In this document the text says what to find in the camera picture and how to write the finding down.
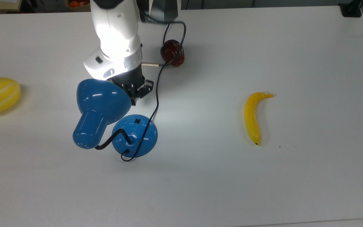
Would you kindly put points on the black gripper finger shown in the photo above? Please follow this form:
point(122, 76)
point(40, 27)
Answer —
point(133, 96)
point(145, 88)

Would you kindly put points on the yellow banana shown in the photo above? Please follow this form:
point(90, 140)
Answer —
point(251, 116)

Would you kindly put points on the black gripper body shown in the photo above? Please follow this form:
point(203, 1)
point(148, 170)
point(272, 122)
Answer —
point(131, 77)

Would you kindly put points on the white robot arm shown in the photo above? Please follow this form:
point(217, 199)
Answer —
point(117, 34)

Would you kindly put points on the beige fruit bin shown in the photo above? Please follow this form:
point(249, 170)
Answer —
point(77, 8)

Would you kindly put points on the blue desk lamp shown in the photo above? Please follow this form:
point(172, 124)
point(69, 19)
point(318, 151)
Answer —
point(101, 104)

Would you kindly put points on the orange fruit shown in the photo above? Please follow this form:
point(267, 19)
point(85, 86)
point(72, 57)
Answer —
point(73, 4)

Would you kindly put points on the black table clamp mount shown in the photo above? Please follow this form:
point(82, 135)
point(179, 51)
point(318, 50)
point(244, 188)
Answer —
point(351, 10)

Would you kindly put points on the dark red apple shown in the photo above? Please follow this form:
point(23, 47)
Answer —
point(170, 52)

